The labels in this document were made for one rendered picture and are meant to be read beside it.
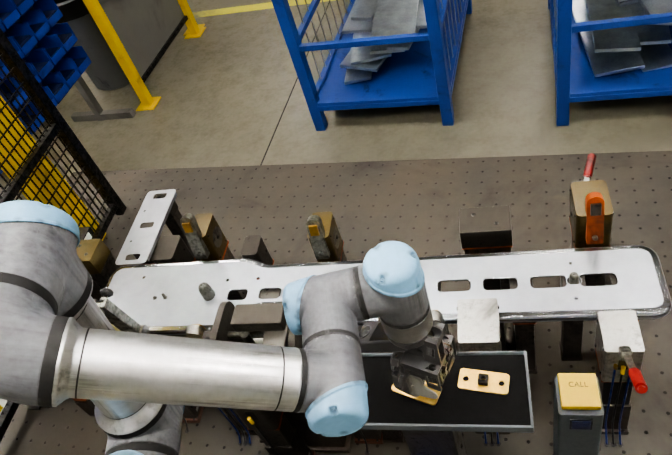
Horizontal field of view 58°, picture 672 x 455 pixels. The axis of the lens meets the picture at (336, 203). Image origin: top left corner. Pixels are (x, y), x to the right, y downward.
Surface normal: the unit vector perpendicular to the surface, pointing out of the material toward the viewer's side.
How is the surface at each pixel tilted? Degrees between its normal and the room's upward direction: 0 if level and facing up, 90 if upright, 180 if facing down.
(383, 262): 0
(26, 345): 36
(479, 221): 0
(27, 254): 50
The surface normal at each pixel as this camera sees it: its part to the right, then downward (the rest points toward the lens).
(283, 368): 0.32, -0.51
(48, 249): 0.83, -0.45
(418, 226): -0.24, -0.69
